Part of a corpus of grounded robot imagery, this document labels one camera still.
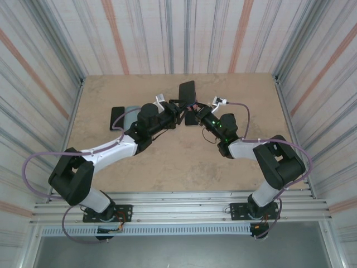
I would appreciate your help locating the black smartphone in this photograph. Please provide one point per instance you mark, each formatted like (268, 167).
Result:
(187, 92)
(191, 120)
(118, 111)

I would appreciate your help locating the light blue phone case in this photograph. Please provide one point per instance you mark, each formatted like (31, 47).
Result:
(128, 123)

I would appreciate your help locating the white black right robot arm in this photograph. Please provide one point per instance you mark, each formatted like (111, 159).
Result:
(281, 164)

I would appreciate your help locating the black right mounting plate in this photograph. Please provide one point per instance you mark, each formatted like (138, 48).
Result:
(237, 212)

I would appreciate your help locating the black mounting plate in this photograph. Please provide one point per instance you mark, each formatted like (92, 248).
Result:
(237, 212)
(125, 213)

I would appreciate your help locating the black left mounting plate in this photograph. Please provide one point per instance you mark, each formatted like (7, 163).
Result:
(125, 213)

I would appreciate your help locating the small black controller box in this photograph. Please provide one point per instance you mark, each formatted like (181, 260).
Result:
(258, 227)

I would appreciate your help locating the small circuit board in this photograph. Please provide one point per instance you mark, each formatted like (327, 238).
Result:
(108, 229)

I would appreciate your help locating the aluminium side rail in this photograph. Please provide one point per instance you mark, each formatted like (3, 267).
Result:
(76, 111)
(286, 111)

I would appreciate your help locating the aluminium rail frame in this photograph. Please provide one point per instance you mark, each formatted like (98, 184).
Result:
(178, 208)

